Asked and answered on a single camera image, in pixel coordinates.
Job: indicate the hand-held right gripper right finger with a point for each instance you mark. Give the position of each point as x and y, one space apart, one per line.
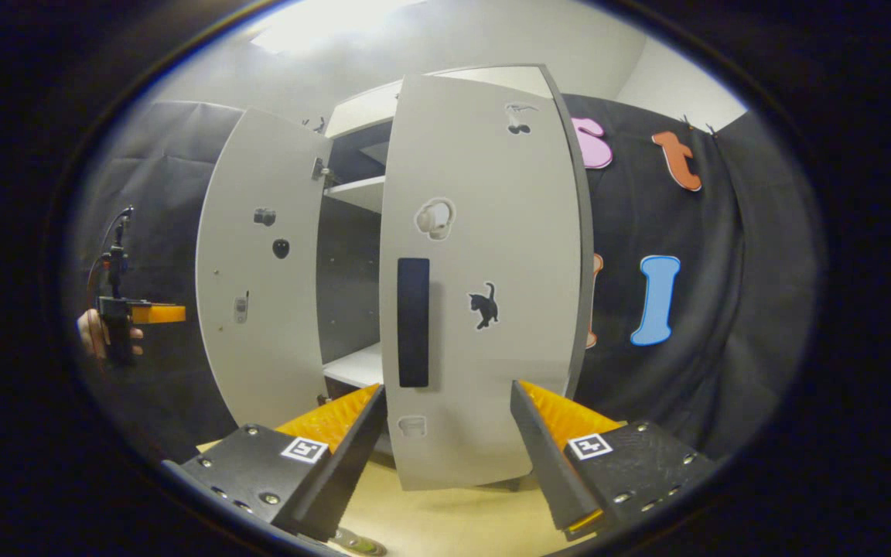
542 464

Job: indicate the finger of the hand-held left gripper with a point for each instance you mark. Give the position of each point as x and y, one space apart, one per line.
159 313

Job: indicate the ceiling light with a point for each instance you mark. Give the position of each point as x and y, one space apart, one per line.
329 23

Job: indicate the white grey cabinet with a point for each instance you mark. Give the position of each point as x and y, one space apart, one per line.
349 278

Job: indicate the white cabinet door black-cat sticker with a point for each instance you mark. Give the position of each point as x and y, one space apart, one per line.
492 363

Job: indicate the green label clear bottle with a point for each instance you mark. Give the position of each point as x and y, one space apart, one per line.
353 540

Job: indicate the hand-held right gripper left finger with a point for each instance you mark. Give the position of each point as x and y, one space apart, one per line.
349 464

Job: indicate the white cabinet shelf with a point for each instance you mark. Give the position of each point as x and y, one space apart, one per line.
360 367
360 193

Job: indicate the white cabinet door camera sticker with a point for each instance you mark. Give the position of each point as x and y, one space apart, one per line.
260 356

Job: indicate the black backdrop cloth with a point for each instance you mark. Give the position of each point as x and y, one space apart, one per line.
739 309

